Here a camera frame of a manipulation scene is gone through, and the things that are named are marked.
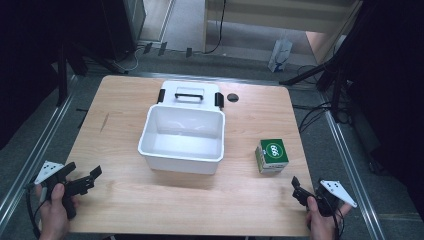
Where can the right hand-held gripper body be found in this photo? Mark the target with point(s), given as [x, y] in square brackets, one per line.
[328, 196]

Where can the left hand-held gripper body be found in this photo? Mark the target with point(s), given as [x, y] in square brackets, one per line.
[77, 187]

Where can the person's right hand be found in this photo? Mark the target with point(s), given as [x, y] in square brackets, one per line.
[321, 225]

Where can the person's left hand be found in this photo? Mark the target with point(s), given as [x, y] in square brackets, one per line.
[55, 213]

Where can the green and white carton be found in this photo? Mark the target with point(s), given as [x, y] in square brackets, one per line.
[273, 154]

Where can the white plastic storage box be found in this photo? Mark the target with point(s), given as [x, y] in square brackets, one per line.
[183, 146]

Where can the black metal stand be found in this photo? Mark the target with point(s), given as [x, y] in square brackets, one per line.
[71, 63]
[328, 71]

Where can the white paper bag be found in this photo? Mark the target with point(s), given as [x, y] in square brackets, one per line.
[280, 55]

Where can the black cabinet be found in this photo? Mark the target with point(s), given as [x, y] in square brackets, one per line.
[123, 26]

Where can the light wooden shelf unit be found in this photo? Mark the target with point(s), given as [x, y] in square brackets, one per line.
[283, 16]

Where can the metal floor rail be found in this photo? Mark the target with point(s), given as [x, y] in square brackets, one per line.
[33, 153]
[351, 166]

